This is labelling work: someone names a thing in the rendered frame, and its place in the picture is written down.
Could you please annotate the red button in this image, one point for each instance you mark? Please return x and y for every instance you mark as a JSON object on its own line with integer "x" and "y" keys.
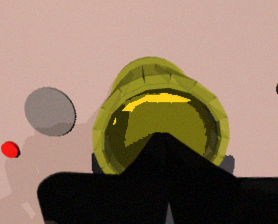
{"x": 10, "y": 149}

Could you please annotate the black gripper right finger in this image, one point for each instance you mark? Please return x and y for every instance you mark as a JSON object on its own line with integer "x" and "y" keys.
{"x": 203, "y": 193}

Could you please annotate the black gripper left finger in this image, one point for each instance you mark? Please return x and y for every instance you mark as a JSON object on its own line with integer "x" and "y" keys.
{"x": 94, "y": 198}

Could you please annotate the grey round disc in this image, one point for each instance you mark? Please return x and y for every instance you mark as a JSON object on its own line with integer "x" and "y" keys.
{"x": 50, "y": 111}

